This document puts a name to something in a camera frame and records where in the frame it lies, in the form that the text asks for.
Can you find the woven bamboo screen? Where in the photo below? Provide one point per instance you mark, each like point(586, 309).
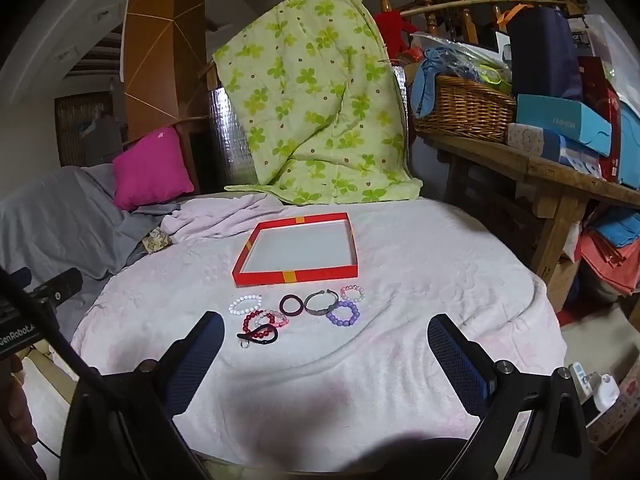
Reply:
point(82, 125)

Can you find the red cloth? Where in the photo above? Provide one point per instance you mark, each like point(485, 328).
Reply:
point(392, 30)

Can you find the wicker basket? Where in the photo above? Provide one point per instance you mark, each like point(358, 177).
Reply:
point(465, 110)

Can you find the silver foil panel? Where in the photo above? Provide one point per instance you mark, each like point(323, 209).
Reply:
point(230, 150)

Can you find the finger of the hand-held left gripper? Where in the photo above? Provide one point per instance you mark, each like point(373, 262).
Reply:
point(57, 285)

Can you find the folded coral cloth stack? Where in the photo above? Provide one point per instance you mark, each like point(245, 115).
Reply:
point(610, 265)

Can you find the white remote control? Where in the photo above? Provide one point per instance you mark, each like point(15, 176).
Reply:
point(580, 377)

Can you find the red paper bag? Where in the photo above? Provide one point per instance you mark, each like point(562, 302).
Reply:
point(607, 110)

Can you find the red shallow box tray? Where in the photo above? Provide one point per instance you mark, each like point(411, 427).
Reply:
point(310, 275)

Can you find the blue and white box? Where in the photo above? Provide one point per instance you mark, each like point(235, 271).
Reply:
point(575, 155)

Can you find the wooden pillar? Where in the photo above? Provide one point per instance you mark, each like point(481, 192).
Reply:
point(160, 60)

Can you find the grey metal bangle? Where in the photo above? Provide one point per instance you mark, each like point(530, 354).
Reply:
point(316, 312)

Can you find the magenta pillow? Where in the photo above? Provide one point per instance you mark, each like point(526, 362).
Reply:
point(150, 170)

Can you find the navy bag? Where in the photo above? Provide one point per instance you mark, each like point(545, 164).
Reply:
point(542, 50)

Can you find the white plastic bag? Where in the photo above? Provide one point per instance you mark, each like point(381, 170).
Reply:
point(615, 50)

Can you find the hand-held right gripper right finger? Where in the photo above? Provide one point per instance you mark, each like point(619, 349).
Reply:
point(455, 365)

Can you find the small floral cloth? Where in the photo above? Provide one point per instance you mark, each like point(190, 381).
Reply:
point(157, 240)

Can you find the white patterned box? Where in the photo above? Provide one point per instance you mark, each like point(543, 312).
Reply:
point(525, 137)

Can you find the patterned cardboard box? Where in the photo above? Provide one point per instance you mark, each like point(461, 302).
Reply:
point(617, 417)

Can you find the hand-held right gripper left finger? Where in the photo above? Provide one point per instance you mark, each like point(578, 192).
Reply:
point(192, 365)

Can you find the teal cardboard box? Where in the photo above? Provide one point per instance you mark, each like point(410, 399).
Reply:
point(560, 120)

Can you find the folded blue cloth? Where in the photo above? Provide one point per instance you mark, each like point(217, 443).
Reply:
point(617, 227)

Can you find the pale pink blanket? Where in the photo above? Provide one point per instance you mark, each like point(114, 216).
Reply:
point(425, 260)

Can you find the green floral quilt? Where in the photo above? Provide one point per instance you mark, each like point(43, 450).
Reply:
point(310, 85)

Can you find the small white device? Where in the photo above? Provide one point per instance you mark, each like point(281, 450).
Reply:
point(606, 392)

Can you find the person's left forearm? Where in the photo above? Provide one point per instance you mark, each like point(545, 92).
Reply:
point(11, 400)

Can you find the grey bed sheet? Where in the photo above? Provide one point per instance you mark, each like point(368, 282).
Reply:
point(60, 220)

